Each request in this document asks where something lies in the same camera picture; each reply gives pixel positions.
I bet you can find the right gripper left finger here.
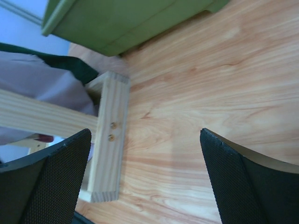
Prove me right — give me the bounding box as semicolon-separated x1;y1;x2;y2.
0;129;92;224

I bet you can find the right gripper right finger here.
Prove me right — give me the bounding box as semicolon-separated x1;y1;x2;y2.
200;128;299;224

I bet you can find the lilac pink garment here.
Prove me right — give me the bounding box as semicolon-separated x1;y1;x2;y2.
0;50;99;147

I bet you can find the dark green white garment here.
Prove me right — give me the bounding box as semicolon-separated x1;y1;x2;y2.
0;42;98;85

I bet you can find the olive green plastic basin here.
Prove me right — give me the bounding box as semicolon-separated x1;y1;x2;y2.
42;0;228;56

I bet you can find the wooden hanging rack frame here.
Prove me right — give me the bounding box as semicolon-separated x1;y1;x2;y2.
0;71;130;203

